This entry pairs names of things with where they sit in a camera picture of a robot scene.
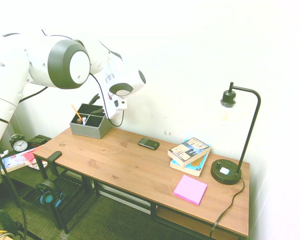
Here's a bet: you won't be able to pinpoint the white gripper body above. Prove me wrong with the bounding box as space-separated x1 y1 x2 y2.
103 98 124 121

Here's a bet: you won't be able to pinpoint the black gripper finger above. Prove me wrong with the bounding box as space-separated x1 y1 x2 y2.
90 105 106 116
87 94 101 105

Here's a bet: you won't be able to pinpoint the grey desk organizer holder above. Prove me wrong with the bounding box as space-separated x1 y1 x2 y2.
69 102 113 140

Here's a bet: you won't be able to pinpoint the orange pencil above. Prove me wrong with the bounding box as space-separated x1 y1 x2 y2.
70 104 83 121

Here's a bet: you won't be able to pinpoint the black mobile phone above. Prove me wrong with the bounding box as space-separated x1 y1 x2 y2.
137 137 161 151

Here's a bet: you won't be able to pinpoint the black headphone hook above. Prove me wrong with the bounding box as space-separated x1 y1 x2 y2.
39 150 63 181

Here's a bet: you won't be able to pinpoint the black clock radio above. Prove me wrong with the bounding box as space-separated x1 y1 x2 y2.
27 135 50 149

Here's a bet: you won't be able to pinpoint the red paper sheet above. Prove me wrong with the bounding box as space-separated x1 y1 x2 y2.
21 147 41 164

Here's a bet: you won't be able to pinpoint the black alarm clock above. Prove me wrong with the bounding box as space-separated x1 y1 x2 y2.
9 133 29 153

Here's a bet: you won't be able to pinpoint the paperback book with dark cover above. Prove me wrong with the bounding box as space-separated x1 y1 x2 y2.
167 136 212 167

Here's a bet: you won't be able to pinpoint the black blue headphones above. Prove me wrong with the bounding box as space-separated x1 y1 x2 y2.
35 180 66 210

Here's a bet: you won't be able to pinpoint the light blue paperback book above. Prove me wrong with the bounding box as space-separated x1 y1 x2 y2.
169 152 209 178

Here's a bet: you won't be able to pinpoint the white red magazine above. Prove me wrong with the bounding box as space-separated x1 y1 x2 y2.
0 152 29 174

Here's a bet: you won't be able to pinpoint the black side table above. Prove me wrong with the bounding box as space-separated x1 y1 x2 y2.
0 134 96 235

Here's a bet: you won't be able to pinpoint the pink sticky note pad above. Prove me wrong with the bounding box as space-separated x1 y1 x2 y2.
173 174 208 207

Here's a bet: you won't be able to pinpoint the black desk lamp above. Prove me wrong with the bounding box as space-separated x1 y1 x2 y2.
210 81 262 186

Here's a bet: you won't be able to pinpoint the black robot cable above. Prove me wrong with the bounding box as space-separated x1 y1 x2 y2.
18 29 125 127

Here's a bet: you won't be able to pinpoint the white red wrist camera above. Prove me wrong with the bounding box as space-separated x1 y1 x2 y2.
112 95 129 111

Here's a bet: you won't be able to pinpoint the wooden desk with black frame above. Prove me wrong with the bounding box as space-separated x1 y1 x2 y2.
32 125 251 240

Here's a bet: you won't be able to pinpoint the black clamp camera mount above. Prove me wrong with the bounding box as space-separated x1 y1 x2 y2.
0 209 24 240

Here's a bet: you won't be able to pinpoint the black lamp power cable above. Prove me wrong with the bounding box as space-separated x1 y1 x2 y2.
209 176 246 239

